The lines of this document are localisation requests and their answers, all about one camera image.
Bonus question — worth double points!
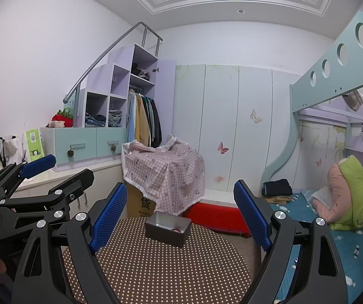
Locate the pink plush pillow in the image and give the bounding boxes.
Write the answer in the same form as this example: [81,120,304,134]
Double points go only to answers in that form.
[313,163,363,224]

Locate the dark clothes pile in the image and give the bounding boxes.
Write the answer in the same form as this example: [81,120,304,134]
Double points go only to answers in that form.
[131,63,151,81]

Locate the yellow hanging coat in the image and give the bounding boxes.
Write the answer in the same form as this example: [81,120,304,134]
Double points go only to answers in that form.
[135,93,152,148]

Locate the teal bunk bed frame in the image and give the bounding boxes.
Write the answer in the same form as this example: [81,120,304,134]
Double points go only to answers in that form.
[260,10,363,197]

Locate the dark folded jeans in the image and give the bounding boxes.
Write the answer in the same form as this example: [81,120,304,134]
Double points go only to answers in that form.
[85,111,108,128]

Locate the cardboard box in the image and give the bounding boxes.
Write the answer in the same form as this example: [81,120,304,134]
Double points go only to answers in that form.
[126,180,161,219]

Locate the dark hanging jackets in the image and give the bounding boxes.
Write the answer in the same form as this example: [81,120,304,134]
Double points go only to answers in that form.
[145,97,162,148]

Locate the narrow teal drawer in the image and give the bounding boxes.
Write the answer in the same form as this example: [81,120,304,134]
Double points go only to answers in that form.
[96,127,128,159]

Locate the brown dotted tablecloth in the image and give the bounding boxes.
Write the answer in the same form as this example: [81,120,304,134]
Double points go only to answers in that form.
[62,217,252,304]

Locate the white cabinet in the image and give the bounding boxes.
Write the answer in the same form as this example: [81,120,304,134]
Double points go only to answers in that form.
[11,158,126,219]

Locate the purple stair shelf unit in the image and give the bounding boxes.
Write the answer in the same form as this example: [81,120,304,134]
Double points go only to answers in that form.
[64,44,176,129]

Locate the white pillow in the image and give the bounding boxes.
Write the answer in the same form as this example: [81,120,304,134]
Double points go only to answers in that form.
[308,185,332,216]

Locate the light blue hanging shirt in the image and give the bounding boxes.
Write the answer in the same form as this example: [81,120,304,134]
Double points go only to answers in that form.
[127,90,137,143]

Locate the wide teal drawer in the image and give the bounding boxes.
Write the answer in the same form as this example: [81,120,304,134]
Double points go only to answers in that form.
[40,127,98,168]

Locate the grey metal box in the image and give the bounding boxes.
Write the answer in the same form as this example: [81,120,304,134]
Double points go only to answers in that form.
[145,211,192,248]

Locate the grey hanging pouch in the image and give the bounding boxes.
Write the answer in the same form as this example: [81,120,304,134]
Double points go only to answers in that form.
[342,90,363,112]

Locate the grey metal handrail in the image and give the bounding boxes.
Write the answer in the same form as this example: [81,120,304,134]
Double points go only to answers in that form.
[63,22,164,104]

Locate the beige butterfly sticker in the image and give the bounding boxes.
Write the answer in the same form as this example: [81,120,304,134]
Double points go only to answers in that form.
[249,109,263,125]

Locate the light folded jeans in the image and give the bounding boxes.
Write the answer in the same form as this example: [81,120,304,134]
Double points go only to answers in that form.
[108,109,123,128]

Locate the pink checked cloth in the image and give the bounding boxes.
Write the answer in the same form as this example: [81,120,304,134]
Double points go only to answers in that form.
[121,135,206,216]

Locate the red mat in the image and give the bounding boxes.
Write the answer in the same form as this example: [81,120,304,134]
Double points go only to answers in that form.
[181,202,252,237]

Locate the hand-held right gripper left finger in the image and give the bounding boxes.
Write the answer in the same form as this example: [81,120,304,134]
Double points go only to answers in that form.
[11,182,128,304]

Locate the beige folded cloth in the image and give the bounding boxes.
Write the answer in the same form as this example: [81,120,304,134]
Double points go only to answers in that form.
[265,196,296,206]

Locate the white bag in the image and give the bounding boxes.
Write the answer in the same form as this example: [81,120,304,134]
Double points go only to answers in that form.
[0,135,27,167]

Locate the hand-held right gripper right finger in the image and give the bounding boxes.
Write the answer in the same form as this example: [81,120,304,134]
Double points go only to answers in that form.
[233,179,359,304]

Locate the blue bedsheet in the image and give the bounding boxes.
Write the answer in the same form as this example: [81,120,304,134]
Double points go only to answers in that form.
[257,189,363,304]

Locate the pink and green bedding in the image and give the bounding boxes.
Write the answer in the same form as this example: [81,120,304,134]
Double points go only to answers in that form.
[329,155,363,231]

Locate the green and white box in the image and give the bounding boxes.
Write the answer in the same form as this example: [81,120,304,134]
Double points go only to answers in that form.
[26,129,44,162]

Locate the red plush toy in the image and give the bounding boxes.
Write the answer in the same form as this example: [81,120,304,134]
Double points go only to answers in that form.
[47,108,74,129]

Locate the pale wardrobe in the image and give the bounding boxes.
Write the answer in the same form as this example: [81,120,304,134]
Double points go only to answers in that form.
[172,64,302,203]

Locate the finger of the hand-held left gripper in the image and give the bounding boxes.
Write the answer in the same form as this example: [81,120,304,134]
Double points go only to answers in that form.
[0,168,95,229]
[0,154,57,203]

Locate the dark folded clothes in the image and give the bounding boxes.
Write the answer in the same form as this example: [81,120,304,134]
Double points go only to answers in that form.
[262,178,293,197]

